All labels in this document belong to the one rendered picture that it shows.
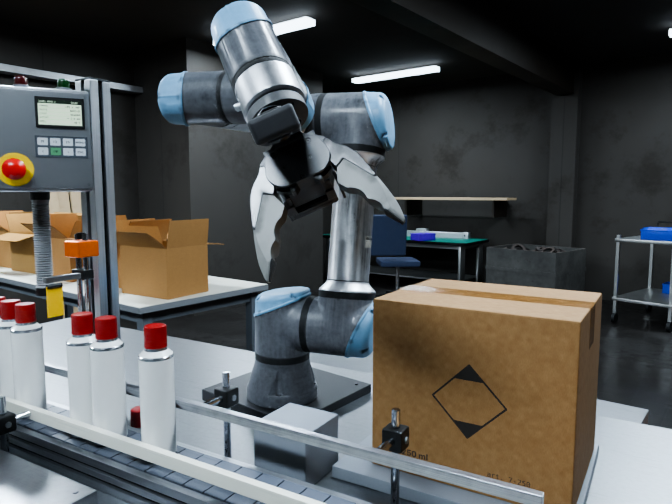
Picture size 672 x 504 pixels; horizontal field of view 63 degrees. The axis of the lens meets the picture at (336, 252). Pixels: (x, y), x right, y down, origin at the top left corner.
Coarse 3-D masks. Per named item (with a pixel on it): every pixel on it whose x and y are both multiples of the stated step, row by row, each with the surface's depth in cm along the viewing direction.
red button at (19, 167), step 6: (6, 162) 98; (12, 162) 98; (18, 162) 98; (6, 168) 97; (12, 168) 98; (18, 168) 98; (24, 168) 99; (6, 174) 98; (12, 174) 98; (18, 174) 98; (24, 174) 99
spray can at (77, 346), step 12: (84, 312) 92; (72, 324) 90; (84, 324) 90; (72, 336) 91; (84, 336) 91; (72, 348) 90; (84, 348) 90; (72, 360) 90; (84, 360) 90; (72, 372) 90; (84, 372) 90; (72, 384) 90; (84, 384) 90; (72, 396) 91; (84, 396) 91; (72, 408) 91; (84, 408) 91; (84, 420) 91
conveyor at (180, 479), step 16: (48, 432) 94; (64, 432) 94; (128, 432) 94; (80, 448) 88; (96, 448) 88; (128, 464) 83; (144, 464) 83; (224, 464) 83; (176, 480) 78; (192, 480) 78; (272, 480) 78; (224, 496) 74; (240, 496) 74; (320, 496) 74
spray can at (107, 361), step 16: (96, 320) 87; (112, 320) 88; (96, 336) 88; (112, 336) 88; (96, 352) 87; (112, 352) 87; (96, 368) 87; (112, 368) 88; (96, 384) 87; (112, 384) 88; (96, 400) 88; (112, 400) 88; (96, 416) 88; (112, 416) 88
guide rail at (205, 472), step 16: (16, 400) 99; (32, 416) 95; (48, 416) 92; (64, 416) 92; (80, 432) 88; (96, 432) 86; (112, 432) 86; (112, 448) 84; (128, 448) 82; (144, 448) 80; (160, 448) 80; (160, 464) 79; (176, 464) 77; (192, 464) 76; (208, 464) 75; (208, 480) 74; (224, 480) 73; (240, 480) 71; (256, 480) 71; (256, 496) 70; (272, 496) 69; (288, 496) 68; (304, 496) 68
